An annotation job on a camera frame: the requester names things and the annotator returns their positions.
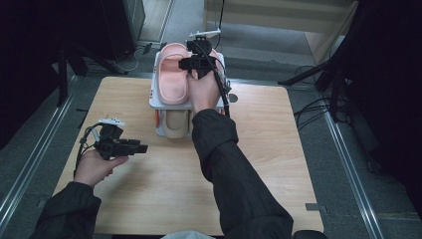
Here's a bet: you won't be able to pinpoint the person's white clothing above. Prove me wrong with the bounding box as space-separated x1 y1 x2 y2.
160 230 217 239

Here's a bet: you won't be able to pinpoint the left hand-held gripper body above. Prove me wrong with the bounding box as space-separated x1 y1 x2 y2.
94 118 131 161

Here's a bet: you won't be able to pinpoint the black floor cables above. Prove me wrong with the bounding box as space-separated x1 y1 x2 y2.
293 64 349 130

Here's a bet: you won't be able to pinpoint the white floor cable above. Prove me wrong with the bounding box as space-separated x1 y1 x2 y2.
112 46 144 73

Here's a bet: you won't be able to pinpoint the white two-tier shoe rack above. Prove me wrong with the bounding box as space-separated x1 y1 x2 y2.
148 50 231 138

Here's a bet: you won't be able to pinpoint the person's left hand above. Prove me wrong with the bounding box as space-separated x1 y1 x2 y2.
73 150 129 189

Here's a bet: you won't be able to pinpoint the black hanging cable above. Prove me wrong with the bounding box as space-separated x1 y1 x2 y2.
212 0 227 51

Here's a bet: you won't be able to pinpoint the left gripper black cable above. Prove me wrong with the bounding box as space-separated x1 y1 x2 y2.
74 122 103 177

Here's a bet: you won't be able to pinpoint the metal floor rail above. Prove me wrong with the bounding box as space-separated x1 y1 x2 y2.
322 109 386 239
0 76 80 227

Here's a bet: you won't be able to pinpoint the black tripod stand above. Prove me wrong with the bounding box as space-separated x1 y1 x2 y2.
278 0 354 123

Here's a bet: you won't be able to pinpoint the black metal stand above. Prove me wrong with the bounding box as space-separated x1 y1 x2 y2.
56 43 128 108

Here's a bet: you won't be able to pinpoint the cream clog with holes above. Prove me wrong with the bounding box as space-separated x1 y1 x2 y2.
188 111 197 134
161 109 191 139

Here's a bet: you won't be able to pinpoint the dark cabinet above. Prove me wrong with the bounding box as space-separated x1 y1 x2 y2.
99 0 147 63

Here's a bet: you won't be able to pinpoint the light wooden cabinet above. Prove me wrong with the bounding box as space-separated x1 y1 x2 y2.
202 0 361 66

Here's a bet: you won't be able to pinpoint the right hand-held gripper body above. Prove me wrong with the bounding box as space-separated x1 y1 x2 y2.
186 28 222 80

